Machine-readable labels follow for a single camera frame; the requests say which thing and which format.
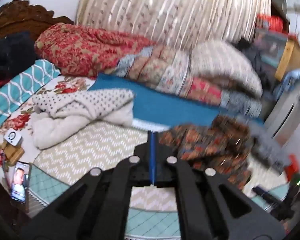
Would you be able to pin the rose print bedsheet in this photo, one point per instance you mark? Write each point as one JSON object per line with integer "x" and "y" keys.
{"x": 65, "y": 85}

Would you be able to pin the grey appliance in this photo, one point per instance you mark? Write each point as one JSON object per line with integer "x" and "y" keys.
{"x": 285, "y": 117}

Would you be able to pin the grey white blanket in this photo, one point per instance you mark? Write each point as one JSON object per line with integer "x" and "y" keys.
{"x": 222, "y": 65}

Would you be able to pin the white dotted fleece blanket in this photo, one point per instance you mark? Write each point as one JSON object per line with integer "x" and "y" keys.
{"x": 65, "y": 127}

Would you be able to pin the carved wooden headboard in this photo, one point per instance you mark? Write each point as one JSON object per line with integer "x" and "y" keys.
{"x": 15, "y": 17}

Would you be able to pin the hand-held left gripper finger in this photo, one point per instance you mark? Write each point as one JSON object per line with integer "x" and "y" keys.
{"x": 152, "y": 155}

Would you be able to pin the cream striped curtain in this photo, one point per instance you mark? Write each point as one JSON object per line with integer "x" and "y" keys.
{"x": 165, "y": 10}

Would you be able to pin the smartphone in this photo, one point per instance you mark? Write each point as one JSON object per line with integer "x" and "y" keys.
{"x": 20, "y": 181}

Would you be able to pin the patchwork quilt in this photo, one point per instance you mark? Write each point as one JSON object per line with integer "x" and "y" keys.
{"x": 165, "y": 70}

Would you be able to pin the red floral quilt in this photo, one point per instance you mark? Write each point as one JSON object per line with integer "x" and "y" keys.
{"x": 85, "y": 47}

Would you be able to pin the small wooden block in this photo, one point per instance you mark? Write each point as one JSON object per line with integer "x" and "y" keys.
{"x": 15, "y": 153}

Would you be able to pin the wooden cabinet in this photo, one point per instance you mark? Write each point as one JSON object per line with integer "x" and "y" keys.
{"x": 293, "y": 55}

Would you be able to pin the multicolour floral patterned garment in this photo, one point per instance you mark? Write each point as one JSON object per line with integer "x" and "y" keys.
{"x": 210, "y": 142}

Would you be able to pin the red boxes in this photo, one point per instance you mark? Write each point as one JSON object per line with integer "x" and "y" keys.
{"x": 270, "y": 22}

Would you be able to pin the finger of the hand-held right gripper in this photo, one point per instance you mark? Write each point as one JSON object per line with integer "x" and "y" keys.
{"x": 267, "y": 145}

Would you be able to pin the dark navy cloth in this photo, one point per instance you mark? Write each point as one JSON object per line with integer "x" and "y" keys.
{"x": 7, "y": 55}

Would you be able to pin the dark clothes heap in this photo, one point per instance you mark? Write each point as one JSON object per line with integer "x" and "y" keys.
{"x": 262, "y": 62}

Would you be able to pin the teal white patterned pillow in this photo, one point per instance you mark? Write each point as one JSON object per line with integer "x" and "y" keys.
{"x": 15, "y": 87}

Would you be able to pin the beige chevron bed mat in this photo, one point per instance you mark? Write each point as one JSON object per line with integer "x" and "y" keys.
{"x": 90, "y": 150}

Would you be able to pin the small white device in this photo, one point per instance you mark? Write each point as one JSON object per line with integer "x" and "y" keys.
{"x": 13, "y": 138}

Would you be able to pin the light blue cloth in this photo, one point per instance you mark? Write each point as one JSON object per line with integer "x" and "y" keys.
{"x": 293, "y": 78}

